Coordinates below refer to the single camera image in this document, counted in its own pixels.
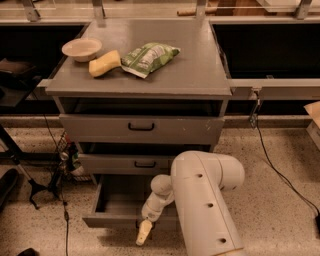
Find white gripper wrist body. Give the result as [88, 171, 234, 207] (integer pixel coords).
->
[141, 192, 174, 222]

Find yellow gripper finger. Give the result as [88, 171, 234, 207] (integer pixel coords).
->
[136, 219, 153, 246]

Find grey bottom drawer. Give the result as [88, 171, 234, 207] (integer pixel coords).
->
[83, 175, 152, 229]

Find grey drawer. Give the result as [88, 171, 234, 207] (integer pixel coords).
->
[83, 175, 152, 229]
[79, 154, 173, 175]
[59, 114, 224, 146]

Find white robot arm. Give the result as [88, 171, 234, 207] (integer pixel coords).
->
[136, 151, 248, 256]

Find grey middle drawer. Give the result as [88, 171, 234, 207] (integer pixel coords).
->
[79, 154, 173, 175]

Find grey top drawer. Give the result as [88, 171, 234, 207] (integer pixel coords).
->
[59, 114, 224, 146]

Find grey drawer cabinet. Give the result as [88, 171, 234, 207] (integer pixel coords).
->
[44, 18, 233, 178]

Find black shoe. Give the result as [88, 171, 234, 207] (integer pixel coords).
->
[0, 168, 19, 208]

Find black tripod stand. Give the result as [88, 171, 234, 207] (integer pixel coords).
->
[0, 127, 59, 210]

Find green chip bag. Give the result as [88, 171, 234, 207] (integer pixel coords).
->
[121, 42, 180, 79]

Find yellow sponge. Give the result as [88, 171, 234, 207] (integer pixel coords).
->
[89, 50, 121, 77]

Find white bowl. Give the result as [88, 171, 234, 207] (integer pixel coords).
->
[62, 38, 102, 62]

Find cardboard box right edge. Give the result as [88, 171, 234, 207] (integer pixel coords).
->
[304, 101, 320, 150]

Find dark object on left shelf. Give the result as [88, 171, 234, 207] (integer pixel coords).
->
[0, 57, 43, 90]

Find wooden rolling pin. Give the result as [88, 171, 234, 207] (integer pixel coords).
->
[176, 7, 217, 17]

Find wire basket with bottles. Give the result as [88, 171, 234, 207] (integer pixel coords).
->
[57, 132, 91, 182]

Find black cable left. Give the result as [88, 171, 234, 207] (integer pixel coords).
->
[31, 91, 70, 256]

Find black power cable right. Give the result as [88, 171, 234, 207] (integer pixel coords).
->
[249, 89, 320, 234]

